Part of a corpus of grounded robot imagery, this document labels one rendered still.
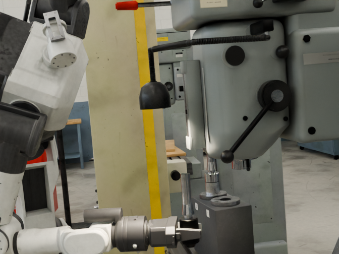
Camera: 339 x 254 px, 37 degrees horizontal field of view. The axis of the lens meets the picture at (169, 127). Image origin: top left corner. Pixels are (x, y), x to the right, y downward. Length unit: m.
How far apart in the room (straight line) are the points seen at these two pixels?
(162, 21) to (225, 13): 9.29
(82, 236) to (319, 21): 0.75
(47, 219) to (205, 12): 0.91
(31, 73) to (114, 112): 1.59
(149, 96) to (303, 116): 0.35
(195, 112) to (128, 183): 1.81
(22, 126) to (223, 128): 0.48
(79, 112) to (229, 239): 8.75
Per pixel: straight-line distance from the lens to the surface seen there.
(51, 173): 1.69
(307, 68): 1.18
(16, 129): 1.27
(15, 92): 1.34
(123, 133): 2.93
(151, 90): 1.14
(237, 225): 1.56
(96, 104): 2.91
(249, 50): 1.15
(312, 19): 1.20
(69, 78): 1.38
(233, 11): 1.12
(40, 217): 1.71
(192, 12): 1.11
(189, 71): 1.19
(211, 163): 1.65
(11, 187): 1.32
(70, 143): 10.24
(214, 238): 1.56
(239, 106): 1.14
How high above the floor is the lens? 1.51
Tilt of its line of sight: 5 degrees down
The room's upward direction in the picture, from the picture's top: 5 degrees counter-clockwise
